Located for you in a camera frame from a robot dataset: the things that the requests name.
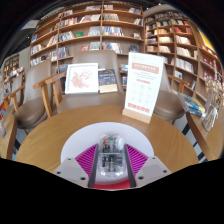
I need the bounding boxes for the transparent computer mouse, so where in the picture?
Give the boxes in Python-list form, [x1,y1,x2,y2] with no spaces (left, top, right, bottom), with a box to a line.
[97,133,127,178]

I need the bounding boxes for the glass vase pale dried flowers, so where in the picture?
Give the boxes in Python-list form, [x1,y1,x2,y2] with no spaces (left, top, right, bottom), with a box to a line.
[201,78,224,133]

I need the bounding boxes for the wide wooden bookshelf unit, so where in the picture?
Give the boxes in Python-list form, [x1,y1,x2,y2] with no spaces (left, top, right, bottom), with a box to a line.
[29,1,146,78]

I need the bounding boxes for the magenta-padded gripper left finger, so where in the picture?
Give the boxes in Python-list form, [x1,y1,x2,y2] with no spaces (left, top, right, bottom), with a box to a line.
[53,143,100,189]

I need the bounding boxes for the stack of magazines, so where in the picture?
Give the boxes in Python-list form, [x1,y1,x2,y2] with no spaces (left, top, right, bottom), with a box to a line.
[178,92,207,117]

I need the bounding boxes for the white framed floral picture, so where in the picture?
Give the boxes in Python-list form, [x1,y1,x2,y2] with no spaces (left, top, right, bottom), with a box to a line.
[64,62,100,95]

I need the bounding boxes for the dark cover book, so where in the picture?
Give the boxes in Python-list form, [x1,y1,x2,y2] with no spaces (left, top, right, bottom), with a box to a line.
[97,68,119,94]

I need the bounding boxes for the tall wooden bookshelf unit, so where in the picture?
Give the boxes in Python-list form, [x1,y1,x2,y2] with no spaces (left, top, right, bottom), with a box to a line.
[143,9,224,108]

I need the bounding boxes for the distant wooden bookshelf unit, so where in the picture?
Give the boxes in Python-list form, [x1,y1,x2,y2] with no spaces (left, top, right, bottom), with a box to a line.
[1,53,21,84]

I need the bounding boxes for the white sign card wooden base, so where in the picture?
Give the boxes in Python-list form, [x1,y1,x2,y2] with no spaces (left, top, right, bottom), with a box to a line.
[121,51,165,125]

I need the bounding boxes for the white mouse pad red rest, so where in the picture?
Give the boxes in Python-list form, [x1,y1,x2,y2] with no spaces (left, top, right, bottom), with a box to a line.
[60,121,155,191]

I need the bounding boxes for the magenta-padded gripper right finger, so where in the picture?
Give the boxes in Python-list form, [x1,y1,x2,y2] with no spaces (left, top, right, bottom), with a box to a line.
[123,143,172,189]

